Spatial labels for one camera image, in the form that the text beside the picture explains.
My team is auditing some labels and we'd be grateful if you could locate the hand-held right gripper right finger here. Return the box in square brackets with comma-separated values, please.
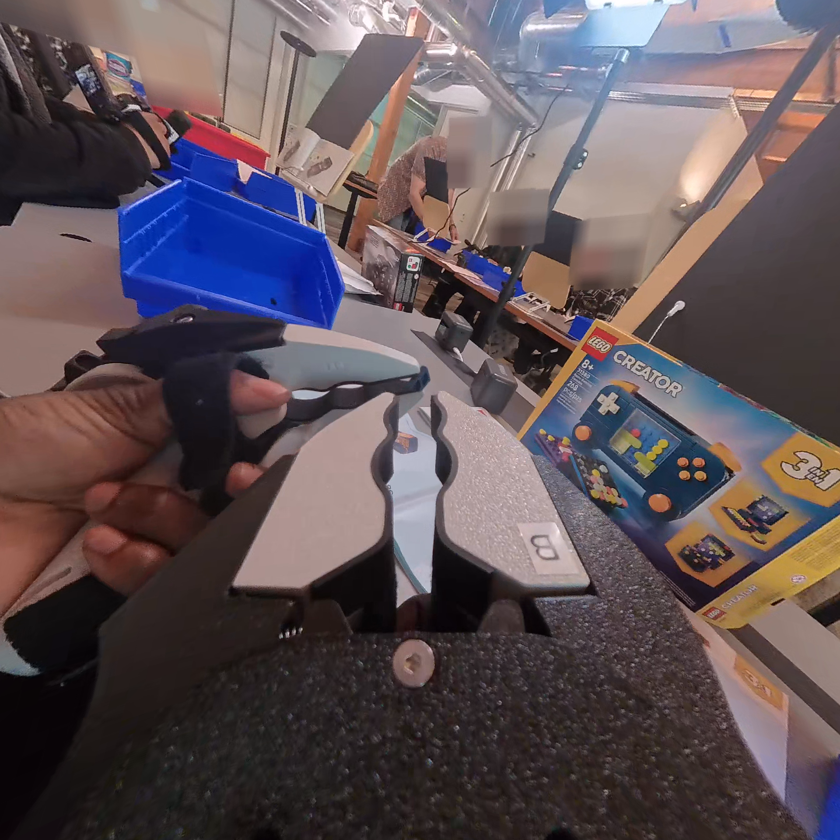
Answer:
[430, 392, 592, 595]

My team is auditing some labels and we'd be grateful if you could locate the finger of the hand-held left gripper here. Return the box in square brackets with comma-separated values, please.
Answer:
[244, 325, 431, 403]
[259, 387, 425, 468]

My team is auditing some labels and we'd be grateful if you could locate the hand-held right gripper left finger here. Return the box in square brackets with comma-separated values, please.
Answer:
[231, 392, 400, 599]

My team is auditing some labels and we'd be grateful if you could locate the person's left hand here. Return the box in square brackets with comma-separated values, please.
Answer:
[0, 371, 293, 614]

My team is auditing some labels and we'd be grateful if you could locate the dark toy box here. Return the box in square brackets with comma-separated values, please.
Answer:
[362, 223, 424, 313]

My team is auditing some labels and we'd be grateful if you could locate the small grey box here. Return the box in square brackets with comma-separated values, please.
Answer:
[436, 311, 475, 353]
[471, 359, 519, 416]

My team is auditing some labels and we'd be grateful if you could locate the toy brick set box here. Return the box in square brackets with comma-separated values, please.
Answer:
[518, 319, 840, 630]

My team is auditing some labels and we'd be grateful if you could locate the red plastic bin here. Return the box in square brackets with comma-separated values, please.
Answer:
[151, 105, 271, 172]

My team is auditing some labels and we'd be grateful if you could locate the black flag panel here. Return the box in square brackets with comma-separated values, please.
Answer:
[305, 34, 425, 148]

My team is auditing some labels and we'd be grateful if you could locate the black light stand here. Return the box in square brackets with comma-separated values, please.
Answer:
[472, 46, 632, 349]

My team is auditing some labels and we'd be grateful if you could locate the large black board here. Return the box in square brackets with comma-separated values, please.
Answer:
[633, 118, 840, 427]

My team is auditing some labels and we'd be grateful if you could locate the overhead light panel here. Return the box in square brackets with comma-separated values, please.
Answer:
[545, 0, 697, 50]

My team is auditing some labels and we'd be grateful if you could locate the wooden post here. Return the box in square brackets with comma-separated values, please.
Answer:
[348, 13, 427, 253]

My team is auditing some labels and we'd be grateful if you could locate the silver ceiling duct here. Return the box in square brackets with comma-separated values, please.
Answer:
[420, 7, 592, 126]

